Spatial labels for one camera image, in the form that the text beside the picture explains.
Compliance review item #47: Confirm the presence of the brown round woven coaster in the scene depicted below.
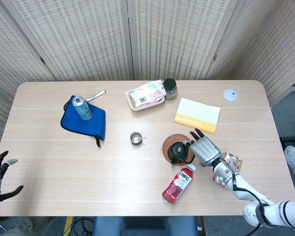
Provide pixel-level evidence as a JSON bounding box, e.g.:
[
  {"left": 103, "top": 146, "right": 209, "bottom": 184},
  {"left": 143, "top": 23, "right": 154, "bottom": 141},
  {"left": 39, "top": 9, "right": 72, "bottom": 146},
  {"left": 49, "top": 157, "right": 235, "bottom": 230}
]
[{"left": 162, "top": 133, "right": 195, "bottom": 163}]

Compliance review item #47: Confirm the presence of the glass jar black lid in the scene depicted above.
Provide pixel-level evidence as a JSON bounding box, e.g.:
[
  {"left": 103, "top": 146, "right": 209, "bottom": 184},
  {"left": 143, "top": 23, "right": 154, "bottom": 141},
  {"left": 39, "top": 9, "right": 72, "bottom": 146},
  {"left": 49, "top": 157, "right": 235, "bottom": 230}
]
[{"left": 163, "top": 78, "right": 178, "bottom": 100}]

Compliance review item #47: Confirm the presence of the light blue drink can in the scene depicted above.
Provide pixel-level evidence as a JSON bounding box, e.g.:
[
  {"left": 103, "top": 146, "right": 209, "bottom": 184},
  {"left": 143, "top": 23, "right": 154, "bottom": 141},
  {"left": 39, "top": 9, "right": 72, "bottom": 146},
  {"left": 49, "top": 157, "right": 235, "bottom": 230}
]
[{"left": 72, "top": 96, "right": 93, "bottom": 121}]

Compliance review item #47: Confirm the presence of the pink white snack packet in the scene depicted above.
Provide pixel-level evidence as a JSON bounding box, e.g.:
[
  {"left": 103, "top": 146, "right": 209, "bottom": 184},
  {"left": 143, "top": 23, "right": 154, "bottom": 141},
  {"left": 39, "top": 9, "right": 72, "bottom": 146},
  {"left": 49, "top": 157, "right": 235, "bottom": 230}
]
[{"left": 132, "top": 80, "right": 167, "bottom": 108}]

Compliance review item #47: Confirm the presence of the white yellow Lexicon book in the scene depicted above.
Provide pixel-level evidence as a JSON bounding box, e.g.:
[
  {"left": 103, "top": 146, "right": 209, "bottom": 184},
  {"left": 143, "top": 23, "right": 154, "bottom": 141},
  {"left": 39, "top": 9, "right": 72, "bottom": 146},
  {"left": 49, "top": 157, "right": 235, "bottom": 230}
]
[{"left": 174, "top": 97, "right": 221, "bottom": 134}]

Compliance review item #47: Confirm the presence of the white sneaker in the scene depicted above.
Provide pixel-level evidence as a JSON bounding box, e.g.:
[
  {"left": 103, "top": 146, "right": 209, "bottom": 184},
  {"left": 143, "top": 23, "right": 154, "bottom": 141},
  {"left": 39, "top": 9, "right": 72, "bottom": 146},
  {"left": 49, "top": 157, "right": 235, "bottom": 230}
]
[{"left": 284, "top": 145, "right": 295, "bottom": 181}]

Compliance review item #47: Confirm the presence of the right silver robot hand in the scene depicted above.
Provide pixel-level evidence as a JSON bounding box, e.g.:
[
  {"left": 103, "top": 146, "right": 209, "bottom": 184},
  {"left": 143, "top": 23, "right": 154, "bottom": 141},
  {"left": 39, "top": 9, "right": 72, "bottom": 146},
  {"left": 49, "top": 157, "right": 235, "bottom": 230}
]
[{"left": 182, "top": 128, "right": 223, "bottom": 168}]

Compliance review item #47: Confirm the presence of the black metal frame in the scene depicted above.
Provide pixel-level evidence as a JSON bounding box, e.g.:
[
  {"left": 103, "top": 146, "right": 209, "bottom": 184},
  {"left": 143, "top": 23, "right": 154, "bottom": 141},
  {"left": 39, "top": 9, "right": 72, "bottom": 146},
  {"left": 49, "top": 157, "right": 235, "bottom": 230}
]
[{"left": 280, "top": 136, "right": 295, "bottom": 148}]

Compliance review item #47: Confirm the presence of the woven folding screen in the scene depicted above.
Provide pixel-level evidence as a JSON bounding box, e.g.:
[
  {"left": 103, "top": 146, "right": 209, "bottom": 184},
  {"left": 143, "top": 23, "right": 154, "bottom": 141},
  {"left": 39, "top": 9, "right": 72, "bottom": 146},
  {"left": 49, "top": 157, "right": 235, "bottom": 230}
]
[{"left": 0, "top": 0, "right": 295, "bottom": 158}]

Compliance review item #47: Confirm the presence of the blue microfiber cloth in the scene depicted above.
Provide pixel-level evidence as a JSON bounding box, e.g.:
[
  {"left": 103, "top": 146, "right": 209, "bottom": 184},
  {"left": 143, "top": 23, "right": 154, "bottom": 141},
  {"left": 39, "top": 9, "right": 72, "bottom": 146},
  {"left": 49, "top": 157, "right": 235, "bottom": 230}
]
[{"left": 60, "top": 95, "right": 106, "bottom": 148}]

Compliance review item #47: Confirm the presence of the red NFC juice bottle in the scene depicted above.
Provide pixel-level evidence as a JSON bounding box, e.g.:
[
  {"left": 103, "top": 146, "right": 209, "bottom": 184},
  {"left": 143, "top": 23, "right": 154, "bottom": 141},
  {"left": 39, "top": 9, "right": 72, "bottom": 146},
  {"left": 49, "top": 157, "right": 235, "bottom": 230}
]
[{"left": 162, "top": 164, "right": 197, "bottom": 205}]

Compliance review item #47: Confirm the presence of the beige takeaway food tray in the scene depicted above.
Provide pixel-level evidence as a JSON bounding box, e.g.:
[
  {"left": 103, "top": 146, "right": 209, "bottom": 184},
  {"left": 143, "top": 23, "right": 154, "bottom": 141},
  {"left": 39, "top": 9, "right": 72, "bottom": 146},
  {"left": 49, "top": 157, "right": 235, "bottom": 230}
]
[{"left": 125, "top": 88, "right": 166, "bottom": 111}]

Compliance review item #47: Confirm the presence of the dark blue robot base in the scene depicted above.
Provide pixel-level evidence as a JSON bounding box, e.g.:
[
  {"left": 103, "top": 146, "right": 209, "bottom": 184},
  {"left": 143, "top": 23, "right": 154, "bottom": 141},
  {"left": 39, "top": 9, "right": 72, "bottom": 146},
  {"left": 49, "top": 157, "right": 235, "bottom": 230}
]
[{"left": 92, "top": 216, "right": 199, "bottom": 236}]

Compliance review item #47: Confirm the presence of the gold patterned snack bag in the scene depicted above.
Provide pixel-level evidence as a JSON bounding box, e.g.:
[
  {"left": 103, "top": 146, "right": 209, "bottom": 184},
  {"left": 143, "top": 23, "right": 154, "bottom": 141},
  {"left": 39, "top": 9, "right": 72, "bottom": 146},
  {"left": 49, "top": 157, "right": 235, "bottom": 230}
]
[{"left": 213, "top": 152, "right": 243, "bottom": 190}]

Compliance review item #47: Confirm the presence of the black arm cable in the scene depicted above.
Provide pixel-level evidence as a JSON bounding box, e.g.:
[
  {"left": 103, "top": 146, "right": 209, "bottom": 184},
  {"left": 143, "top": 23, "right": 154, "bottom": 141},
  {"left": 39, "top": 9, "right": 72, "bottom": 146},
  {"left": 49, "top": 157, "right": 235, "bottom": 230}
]
[{"left": 232, "top": 169, "right": 271, "bottom": 222}]

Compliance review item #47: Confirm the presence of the white marker pen red cap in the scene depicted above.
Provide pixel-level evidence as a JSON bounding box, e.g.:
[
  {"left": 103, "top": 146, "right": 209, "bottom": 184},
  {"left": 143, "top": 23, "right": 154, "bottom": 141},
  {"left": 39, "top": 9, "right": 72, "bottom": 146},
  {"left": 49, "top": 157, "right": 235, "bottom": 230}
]
[{"left": 85, "top": 89, "right": 107, "bottom": 103}]

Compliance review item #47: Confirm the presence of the white round lid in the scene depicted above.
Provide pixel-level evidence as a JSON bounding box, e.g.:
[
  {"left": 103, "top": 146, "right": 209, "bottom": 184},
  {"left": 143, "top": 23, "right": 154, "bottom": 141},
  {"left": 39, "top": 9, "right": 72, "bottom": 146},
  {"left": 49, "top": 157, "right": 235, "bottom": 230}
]
[{"left": 223, "top": 88, "right": 238, "bottom": 101}]

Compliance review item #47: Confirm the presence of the black teapot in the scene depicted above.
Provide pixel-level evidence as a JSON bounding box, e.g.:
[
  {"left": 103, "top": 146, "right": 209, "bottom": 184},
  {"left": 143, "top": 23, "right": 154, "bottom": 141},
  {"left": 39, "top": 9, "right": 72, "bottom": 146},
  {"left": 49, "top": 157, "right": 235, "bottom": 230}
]
[{"left": 167, "top": 140, "right": 196, "bottom": 165}]

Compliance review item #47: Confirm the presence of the dark green ceramic teacup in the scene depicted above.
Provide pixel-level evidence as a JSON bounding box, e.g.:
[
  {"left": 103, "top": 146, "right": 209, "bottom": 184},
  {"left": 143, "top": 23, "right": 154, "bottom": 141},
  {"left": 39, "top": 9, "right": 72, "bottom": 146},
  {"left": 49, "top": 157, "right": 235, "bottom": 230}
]
[{"left": 130, "top": 132, "right": 143, "bottom": 146}]

